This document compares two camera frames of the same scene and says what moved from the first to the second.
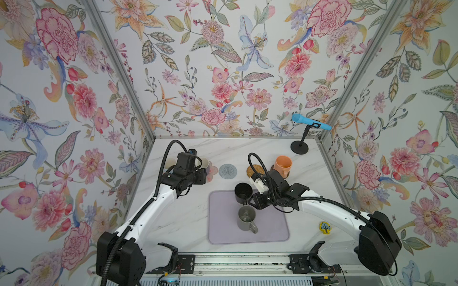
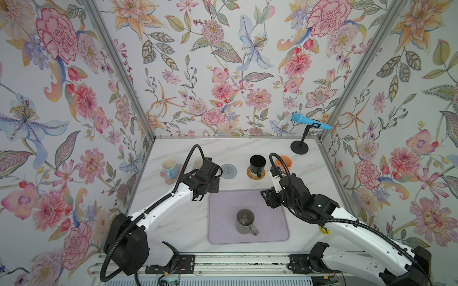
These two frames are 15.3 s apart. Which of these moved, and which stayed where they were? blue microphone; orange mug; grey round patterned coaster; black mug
Moved: black mug
Stayed: blue microphone; grey round patterned coaster; orange mug
